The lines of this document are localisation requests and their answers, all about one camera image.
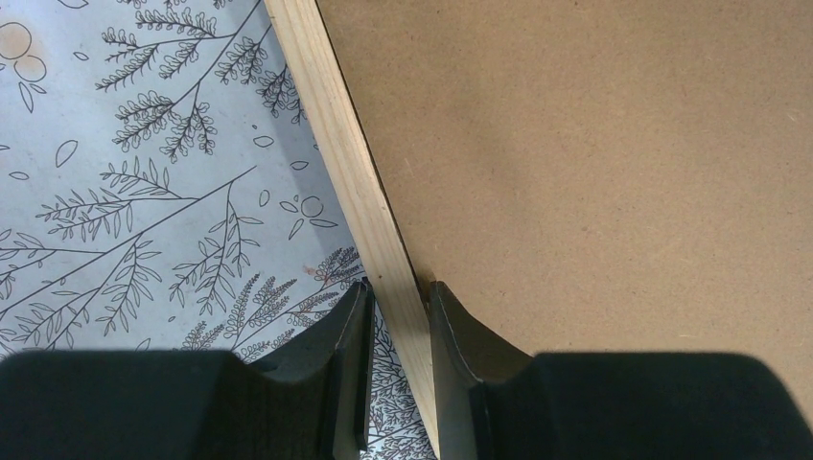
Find black picture frame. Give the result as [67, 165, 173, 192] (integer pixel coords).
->
[267, 1, 812, 459]

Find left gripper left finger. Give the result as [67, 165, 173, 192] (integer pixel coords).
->
[250, 280, 375, 459]

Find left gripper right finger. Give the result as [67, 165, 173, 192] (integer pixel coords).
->
[429, 281, 532, 459]

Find floral table mat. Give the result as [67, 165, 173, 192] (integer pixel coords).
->
[0, 0, 439, 460]

